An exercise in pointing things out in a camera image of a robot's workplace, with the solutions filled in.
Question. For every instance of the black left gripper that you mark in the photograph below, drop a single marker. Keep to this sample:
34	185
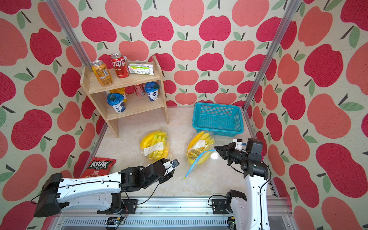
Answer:
166	177

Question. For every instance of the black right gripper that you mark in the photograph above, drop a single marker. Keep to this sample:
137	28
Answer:
225	151

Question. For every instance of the yellow banana bunch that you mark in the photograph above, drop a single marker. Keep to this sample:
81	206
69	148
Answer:
199	148
155	145

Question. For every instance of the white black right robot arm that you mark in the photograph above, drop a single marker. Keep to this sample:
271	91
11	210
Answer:
253	184

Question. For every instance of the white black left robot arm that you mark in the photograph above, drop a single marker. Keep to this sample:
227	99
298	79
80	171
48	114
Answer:
102	193

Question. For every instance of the red Krax chips bag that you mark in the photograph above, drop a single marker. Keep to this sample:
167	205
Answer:
98	167

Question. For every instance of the teal plastic basket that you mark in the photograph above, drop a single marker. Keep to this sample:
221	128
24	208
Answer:
220	119

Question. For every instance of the blue lid yogurt cup front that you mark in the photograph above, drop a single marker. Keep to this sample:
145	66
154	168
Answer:
117	101

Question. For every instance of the blue lid yogurt cup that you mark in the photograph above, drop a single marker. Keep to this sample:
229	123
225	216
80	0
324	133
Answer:
117	101
152	90

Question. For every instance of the blue lid yogurt cup back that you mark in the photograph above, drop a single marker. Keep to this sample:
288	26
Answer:
152	90

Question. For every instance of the small red can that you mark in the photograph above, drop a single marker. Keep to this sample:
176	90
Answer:
139	90

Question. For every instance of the yellow container on shelf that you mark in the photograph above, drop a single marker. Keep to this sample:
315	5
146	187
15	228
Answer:
121	91

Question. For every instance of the white green box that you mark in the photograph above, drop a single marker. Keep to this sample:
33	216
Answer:
145	69

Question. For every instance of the red cola can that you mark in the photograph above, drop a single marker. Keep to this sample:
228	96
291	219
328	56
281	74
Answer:
120	65

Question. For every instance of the orange drink can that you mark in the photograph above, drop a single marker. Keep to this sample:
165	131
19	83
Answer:
101	72

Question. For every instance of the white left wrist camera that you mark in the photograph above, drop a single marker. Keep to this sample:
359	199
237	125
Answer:
173	165

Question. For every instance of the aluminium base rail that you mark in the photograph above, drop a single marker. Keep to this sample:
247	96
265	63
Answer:
182	213

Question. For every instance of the right aluminium corner post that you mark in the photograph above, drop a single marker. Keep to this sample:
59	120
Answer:
274	45

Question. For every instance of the aluminium corner post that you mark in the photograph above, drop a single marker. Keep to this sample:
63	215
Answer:
274	45
68	30

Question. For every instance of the left aluminium corner post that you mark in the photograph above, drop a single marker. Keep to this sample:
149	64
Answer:
68	30

